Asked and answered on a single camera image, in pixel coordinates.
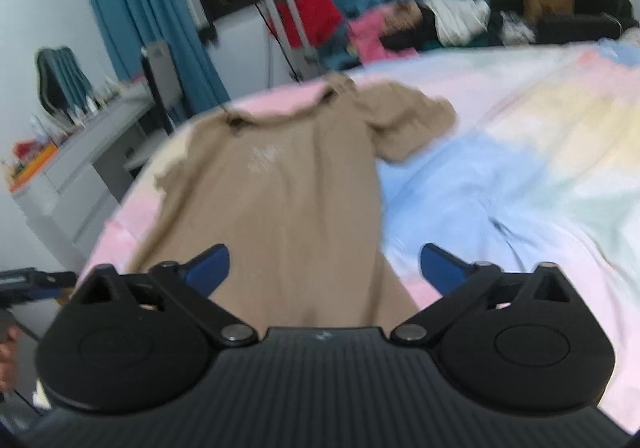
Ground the red garment on stand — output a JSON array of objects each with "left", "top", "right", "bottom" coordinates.
[{"left": 276, "top": 0, "right": 344, "bottom": 49}]

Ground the pink clothes pile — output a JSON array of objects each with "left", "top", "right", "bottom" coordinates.
[{"left": 347, "top": 4, "right": 419, "bottom": 65}]

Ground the white garment on sofa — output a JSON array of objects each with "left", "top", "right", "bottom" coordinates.
[{"left": 423, "top": 0, "right": 491, "bottom": 47}]

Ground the pastel tie-dye bed cover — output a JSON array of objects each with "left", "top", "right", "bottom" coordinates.
[{"left": 79, "top": 38, "right": 640, "bottom": 431}]

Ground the vanity mirror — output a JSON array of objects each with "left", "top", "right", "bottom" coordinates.
[{"left": 35, "top": 47, "right": 93, "bottom": 122}]

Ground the black sofa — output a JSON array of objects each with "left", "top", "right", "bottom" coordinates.
[{"left": 489, "top": 0, "right": 639, "bottom": 44}]

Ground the black white chair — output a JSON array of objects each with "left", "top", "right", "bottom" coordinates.
[{"left": 125, "top": 40, "right": 184, "bottom": 175}]

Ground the white desk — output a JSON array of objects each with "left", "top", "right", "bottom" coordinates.
[{"left": 12, "top": 84, "right": 154, "bottom": 272}]

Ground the person's left hand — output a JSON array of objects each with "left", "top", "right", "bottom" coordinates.
[{"left": 0, "top": 325, "right": 21, "bottom": 394}]

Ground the tan t-shirt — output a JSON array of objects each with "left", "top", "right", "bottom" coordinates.
[{"left": 129, "top": 74, "right": 457, "bottom": 332}]

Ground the blue curtain left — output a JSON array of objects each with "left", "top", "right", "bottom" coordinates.
[{"left": 90, "top": 0, "right": 230, "bottom": 114}]

